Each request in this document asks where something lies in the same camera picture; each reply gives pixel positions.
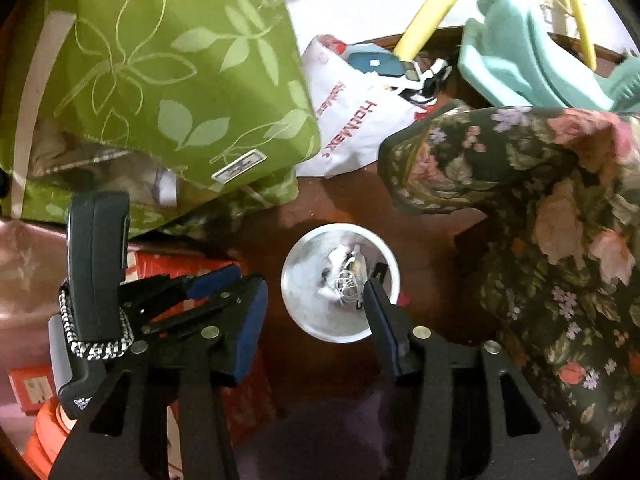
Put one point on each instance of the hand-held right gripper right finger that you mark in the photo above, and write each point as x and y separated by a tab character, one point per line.
384	312

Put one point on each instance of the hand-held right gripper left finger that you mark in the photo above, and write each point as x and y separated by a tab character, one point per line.
250	330

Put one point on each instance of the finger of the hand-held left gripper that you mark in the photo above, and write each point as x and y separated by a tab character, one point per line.
215	277
200	307

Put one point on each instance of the white bin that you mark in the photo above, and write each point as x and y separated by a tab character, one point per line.
310	310

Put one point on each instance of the brown glossy bag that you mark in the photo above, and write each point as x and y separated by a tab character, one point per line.
30	270

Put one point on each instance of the dark purple cloth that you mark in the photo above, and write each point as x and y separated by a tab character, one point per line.
325	440

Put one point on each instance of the small red box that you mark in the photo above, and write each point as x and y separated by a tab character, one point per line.
30	385

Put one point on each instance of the green leaf-print bag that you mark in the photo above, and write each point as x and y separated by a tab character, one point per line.
150	85

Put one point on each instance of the orange round lid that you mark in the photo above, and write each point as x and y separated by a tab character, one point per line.
45	442

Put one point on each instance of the white plastic bag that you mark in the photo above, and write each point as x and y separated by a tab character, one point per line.
345	125

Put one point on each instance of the floral blanket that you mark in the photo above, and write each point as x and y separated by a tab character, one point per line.
550	210

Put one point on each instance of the teal white box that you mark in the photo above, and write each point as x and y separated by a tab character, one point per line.
375	62

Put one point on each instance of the teal cloth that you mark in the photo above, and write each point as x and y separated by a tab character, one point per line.
505	65

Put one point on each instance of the yellow foam tube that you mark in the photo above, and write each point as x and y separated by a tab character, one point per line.
425	15

